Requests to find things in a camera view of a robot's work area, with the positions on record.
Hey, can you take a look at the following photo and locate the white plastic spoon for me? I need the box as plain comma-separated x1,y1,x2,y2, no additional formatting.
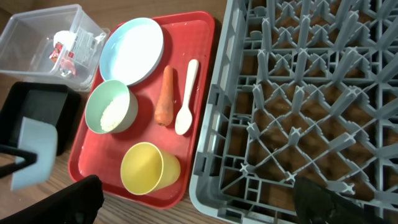
175,59,199,135

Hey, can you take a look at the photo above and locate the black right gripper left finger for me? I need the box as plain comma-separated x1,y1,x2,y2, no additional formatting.
1,175,104,224

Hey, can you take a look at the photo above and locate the red snack wrapper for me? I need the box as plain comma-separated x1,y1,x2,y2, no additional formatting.
49,42,76,78

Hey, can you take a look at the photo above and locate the black plastic bin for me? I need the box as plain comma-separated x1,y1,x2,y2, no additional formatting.
1,82,81,156

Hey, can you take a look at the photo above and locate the orange carrot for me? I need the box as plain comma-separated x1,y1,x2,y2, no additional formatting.
154,65,174,126

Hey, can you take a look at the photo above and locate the clear plastic bin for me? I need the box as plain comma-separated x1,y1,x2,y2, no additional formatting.
1,4,109,91

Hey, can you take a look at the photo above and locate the large light blue plate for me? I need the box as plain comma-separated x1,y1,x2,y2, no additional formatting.
99,17,164,86

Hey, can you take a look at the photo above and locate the mint green bowl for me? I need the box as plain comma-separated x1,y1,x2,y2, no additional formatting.
85,80,139,134

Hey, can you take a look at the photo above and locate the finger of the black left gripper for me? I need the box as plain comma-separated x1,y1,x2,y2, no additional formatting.
1,144,37,178

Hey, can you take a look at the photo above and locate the grey dishwasher rack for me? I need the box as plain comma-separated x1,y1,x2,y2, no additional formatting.
189,0,397,223

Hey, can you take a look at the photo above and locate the red plastic tray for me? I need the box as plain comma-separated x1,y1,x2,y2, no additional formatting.
68,11,215,209

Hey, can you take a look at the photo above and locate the small light blue bowl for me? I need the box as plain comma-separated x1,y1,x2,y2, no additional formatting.
11,117,58,190

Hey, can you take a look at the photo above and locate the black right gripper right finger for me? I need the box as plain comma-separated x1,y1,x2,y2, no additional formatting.
292,175,391,224

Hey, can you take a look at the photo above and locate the yellow plastic cup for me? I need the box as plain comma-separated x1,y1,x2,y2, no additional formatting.
120,142,181,195

